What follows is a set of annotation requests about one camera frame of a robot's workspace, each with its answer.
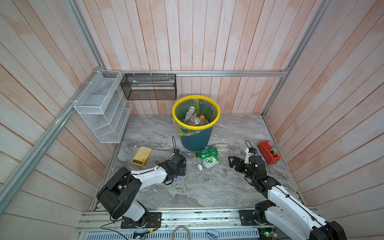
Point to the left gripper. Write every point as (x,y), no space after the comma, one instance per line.
(182,170)

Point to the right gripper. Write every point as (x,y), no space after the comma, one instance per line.
(240,161)

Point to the green label white bottle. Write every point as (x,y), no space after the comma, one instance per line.
(190,117)

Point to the orange label bottle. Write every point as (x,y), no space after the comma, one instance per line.
(201,121)

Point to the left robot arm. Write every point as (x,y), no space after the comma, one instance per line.
(118,195)

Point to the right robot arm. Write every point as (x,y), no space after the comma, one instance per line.
(282,209)

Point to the yellow bin liner bag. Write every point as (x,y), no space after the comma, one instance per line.
(204,106)

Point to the teal bin with yellow rim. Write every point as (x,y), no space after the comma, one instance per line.
(196,143)

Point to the clear bottle behind green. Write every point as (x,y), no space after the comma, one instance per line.
(222,148)

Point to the lime label white bottle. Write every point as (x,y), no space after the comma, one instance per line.
(211,162)

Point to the red tape dispenser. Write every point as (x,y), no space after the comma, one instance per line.
(270,154)

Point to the green crushed bottle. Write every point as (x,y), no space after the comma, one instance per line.
(207,153)

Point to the yellow calculator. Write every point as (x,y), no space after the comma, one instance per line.
(141,156)

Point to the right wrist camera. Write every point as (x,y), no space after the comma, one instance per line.
(250,152)

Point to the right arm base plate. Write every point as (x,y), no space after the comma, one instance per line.
(249,217)

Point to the aluminium front rail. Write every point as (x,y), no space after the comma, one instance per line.
(193,219)

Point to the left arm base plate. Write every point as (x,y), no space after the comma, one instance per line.
(151,220)

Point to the black wire mesh basket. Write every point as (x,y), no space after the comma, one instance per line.
(142,87)

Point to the white wire mesh shelf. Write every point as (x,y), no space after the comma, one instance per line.
(103,106)

